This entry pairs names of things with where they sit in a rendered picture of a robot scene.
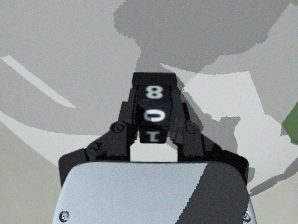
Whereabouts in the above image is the black calendar cube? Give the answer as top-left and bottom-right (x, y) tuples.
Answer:
(137, 85), (173, 126)
(139, 125), (169, 144)

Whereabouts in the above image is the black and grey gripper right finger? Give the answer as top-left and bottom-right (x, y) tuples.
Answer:
(169, 89), (249, 188)

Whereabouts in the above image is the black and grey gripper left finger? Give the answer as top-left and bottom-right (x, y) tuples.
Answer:
(58, 88), (138, 189)

